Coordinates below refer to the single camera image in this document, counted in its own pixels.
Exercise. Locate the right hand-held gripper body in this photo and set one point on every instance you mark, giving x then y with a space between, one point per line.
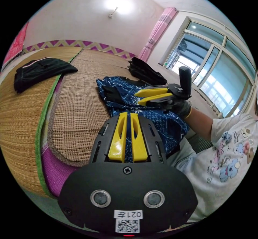
177 91

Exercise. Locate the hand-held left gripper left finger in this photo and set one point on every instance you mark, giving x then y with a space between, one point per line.
118 142

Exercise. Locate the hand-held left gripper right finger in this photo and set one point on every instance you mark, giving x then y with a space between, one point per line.
139 146

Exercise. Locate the person's right forearm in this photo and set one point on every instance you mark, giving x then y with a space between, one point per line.
199 122

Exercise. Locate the blue printed long sleeve shirt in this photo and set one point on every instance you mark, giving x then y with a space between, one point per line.
161 122

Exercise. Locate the person's right hand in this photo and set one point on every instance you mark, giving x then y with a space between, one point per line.
181 108

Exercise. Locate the pile of clothes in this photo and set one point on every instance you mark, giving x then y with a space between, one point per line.
145 72

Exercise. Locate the window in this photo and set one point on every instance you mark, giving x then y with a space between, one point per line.
221 72

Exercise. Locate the pink curtain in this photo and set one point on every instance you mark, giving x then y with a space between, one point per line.
155 35

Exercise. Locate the person's body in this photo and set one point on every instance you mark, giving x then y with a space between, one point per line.
225 162

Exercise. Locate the folded black garment with stripe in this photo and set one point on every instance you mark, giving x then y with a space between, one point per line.
40 72

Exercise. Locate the red patterned wall cloth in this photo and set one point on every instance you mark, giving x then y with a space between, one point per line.
17 45

